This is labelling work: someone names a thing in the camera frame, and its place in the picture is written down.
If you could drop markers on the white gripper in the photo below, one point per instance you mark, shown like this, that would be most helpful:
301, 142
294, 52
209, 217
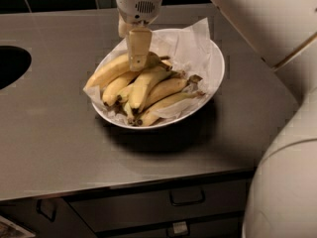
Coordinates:
139, 6

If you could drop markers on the small green-yellow banana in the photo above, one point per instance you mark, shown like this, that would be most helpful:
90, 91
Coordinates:
129, 113

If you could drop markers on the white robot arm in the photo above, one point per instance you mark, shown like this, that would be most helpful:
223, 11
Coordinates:
258, 141

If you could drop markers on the top drawer with handle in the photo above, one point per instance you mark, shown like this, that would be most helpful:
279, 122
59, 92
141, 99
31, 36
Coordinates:
124, 213

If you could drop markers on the lower drawer with label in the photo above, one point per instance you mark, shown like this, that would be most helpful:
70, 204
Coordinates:
171, 228

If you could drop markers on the short yellow banana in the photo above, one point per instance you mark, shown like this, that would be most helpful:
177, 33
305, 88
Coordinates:
123, 94

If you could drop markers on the white paper liner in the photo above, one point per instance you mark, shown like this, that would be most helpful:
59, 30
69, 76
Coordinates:
191, 50

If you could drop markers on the left cabinet door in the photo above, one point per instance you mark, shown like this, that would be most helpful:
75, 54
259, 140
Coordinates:
47, 218

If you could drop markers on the white ceramic bowl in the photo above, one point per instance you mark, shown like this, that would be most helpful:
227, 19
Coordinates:
216, 66

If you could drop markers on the round black sink hole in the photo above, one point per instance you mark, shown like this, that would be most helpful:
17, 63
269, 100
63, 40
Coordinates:
14, 62

